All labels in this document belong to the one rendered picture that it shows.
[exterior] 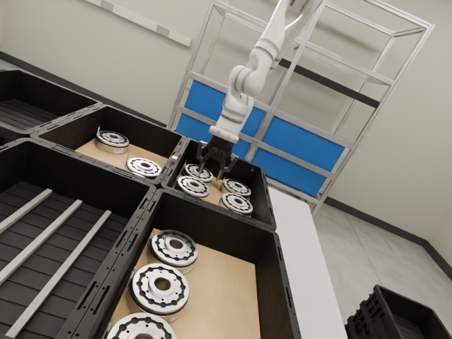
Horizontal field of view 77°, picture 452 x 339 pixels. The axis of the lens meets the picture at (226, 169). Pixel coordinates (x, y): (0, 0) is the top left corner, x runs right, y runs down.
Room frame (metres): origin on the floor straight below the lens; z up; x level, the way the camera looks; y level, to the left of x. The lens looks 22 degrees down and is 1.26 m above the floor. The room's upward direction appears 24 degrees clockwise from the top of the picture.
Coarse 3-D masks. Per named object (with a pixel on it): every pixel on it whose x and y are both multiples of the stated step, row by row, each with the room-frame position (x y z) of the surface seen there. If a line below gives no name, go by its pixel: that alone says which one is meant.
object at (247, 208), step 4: (224, 196) 0.79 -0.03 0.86; (228, 196) 0.80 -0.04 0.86; (232, 196) 0.81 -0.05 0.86; (240, 196) 0.84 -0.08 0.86; (224, 200) 0.76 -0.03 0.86; (228, 200) 0.78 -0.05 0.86; (244, 200) 0.83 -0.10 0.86; (228, 204) 0.75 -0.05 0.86; (232, 204) 0.76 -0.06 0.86; (248, 204) 0.81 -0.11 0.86; (232, 208) 0.74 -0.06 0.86; (236, 208) 0.76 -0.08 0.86; (240, 208) 0.76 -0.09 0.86; (244, 208) 0.77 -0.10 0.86; (248, 208) 0.79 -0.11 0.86; (252, 208) 0.80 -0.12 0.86; (240, 212) 0.74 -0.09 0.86; (244, 212) 0.75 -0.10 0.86; (248, 212) 0.76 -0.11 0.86
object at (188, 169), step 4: (188, 164) 0.90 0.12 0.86; (192, 164) 0.91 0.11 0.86; (188, 168) 0.88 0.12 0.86; (192, 168) 0.88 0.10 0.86; (204, 168) 0.92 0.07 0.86; (188, 172) 0.84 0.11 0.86; (192, 172) 0.85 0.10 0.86; (208, 172) 0.91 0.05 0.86; (192, 176) 0.83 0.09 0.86; (196, 176) 0.84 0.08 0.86; (200, 176) 0.85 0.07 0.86; (204, 176) 0.87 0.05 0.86; (208, 176) 0.88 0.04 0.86; (212, 176) 0.89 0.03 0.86; (200, 180) 0.83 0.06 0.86; (204, 180) 0.84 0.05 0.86; (208, 180) 0.85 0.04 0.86
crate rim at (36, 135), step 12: (96, 108) 0.85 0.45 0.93; (72, 120) 0.69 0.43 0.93; (144, 120) 0.93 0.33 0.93; (36, 132) 0.56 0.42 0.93; (48, 132) 0.59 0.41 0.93; (168, 132) 0.94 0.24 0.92; (48, 144) 0.53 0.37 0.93; (180, 144) 0.87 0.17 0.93; (84, 156) 0.55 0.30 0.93; (120, 168) 0.57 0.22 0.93; (168, 168) 0.67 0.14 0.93; (144, 180) 0.56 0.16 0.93; (156, 180) 0.58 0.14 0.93
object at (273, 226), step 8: (184, 144) 0.88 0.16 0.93; (176, 160) 0.74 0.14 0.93; (240, 160) 0.97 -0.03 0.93; (168, 176) 0.63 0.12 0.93; (264, 176) 0.92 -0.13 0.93; (160, 184) 0.58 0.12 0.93; (264, 184) 0.85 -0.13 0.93; (176, 192) 0.57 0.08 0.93; (184, 192) 0.59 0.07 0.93; (264, 192) 0.80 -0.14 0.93; (200, 200) 0.58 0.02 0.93; (216, 208) 0.58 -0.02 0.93; (224, 208) 0.60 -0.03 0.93; (272, 208) 0.71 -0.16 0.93; (240, 216) 0.59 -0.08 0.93; (272, 216) 0.66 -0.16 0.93; (264, 224) 0.61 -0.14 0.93; (272, 224) 0.62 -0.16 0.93
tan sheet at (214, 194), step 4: (180, 172) 0.88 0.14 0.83; (180, 176) 0.85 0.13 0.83; (220, 180) 0.96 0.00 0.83; (212, 184) 0.90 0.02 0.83; (216, 184) 0.91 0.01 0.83; (220, 184) 0.92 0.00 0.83; (212, 188) 0.87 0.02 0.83; (216, 188) 0.88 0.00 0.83; (220, 188) 0.89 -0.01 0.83; (212, 192) 0.84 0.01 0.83; (216, 192) 0.85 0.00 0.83; (220, 192) 0.87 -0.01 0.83; (208, 196) 0.80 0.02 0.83; (212, 196) 0.82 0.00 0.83; (216, 196) 0.83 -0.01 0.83; (220, 196) 0.84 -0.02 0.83; (208, 200) 0.78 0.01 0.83; (212, 200) 0.79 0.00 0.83; (216, 200) 0.80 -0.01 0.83; (248, 200) 0.90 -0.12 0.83
